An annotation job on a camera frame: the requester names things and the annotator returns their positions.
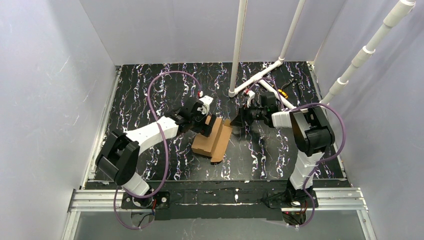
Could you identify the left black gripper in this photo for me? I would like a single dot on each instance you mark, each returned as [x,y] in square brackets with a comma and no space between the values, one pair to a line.
[205,122]

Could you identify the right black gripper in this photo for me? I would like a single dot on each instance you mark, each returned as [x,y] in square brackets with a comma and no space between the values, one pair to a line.
[247,114]

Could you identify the brown cardboard box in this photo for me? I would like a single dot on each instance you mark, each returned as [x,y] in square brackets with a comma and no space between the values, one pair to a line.
[214,146]

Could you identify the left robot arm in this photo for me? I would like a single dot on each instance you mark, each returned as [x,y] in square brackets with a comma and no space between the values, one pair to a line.
[118,158]

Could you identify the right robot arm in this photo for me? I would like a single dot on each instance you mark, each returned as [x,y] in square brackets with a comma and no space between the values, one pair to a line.
[312,135]

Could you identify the yellow black small tool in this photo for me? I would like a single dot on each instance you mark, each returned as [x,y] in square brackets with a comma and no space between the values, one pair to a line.
[281,92]

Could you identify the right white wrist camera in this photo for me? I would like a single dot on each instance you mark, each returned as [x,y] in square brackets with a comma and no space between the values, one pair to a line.
[249,97]

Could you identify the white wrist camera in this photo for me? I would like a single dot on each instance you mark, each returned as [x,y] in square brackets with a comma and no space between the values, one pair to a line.
[249,97]
[206,102]

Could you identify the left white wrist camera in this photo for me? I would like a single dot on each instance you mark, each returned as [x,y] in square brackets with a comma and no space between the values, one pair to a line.
[206,102]

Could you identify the aluminium rail frame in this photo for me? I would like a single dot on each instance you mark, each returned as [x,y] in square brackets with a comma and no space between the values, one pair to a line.
[212,201]

